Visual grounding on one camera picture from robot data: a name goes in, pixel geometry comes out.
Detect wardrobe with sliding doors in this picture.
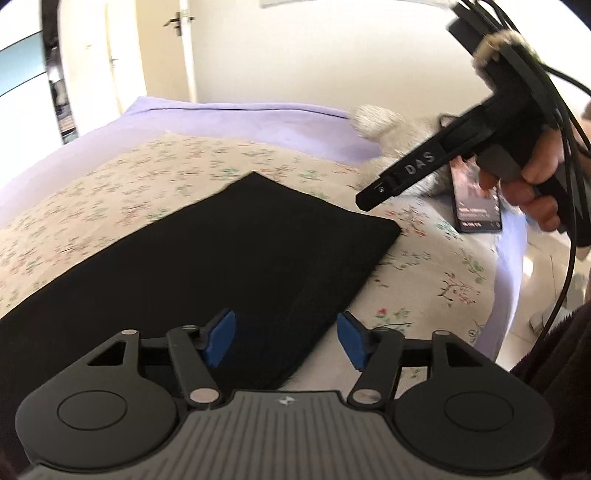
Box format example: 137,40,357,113
0,0,79,185

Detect cream door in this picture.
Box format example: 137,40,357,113
69,0,125,139

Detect black pants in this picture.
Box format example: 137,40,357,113
0,172,402,467

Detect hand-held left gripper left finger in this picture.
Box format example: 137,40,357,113
85,308,237,410

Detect white plush toy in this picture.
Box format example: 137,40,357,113
351,104,455,199

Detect white door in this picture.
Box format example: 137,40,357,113
122,0,199,114

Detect person's dark fleece clothing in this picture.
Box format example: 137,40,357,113
508,302,591,480

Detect black smartphone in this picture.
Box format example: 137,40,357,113
450,154,503,234

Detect person's right hand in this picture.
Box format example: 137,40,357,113
478,130,568,232

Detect black cable bundle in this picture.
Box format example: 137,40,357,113
455,0,591,335

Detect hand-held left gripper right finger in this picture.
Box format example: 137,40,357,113
337,311,484,410

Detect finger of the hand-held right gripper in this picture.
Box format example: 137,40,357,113
355,176,403,212

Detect purple bed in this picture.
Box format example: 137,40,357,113
0,95,528,361

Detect floral blanket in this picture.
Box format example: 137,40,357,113
0,131,502,384

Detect black door handle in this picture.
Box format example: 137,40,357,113
170,12,195,37

